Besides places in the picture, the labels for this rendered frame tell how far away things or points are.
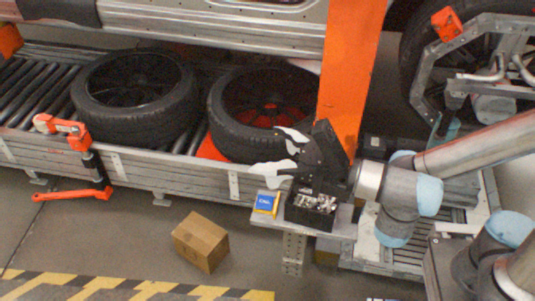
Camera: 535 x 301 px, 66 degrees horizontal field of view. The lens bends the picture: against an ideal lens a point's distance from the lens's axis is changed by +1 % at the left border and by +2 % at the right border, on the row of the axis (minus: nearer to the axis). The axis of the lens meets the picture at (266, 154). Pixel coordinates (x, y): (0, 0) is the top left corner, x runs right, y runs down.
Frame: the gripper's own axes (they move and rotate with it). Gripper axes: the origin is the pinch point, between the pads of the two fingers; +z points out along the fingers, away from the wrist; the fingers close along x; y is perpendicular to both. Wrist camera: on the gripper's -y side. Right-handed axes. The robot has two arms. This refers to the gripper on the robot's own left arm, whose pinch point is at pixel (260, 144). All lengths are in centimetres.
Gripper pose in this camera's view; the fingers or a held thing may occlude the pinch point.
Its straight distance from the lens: 83.1
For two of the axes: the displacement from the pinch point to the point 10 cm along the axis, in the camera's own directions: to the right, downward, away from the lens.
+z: -9.4, -2.4, 2.3
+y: -0.5, 7.8, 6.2
